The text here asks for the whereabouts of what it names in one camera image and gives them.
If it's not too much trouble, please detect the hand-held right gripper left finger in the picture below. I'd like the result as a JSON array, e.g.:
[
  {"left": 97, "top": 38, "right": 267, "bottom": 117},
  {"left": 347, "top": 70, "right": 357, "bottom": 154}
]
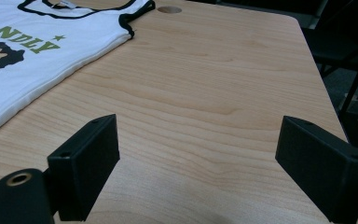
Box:
[{"left": 47, "top": 113, "right": 121, "bottom": 222}]

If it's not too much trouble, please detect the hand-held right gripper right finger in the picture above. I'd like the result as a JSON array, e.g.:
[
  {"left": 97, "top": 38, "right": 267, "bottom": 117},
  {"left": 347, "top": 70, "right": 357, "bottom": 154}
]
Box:
[{"left": 274, "top": 115, "right": 358, "bottom": 224}]

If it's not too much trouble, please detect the white printed tank top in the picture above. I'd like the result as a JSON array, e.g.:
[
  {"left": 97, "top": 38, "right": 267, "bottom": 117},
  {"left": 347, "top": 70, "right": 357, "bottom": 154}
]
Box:
[{"left": 0, "top": 0, "right": 157, "bottom": 143}]

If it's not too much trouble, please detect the black folding chair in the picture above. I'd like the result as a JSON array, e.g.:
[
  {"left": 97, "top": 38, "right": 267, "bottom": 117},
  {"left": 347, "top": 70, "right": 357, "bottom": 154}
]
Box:
[{"left": 301, "top": 26, "right": 358, "bottom": 116}]

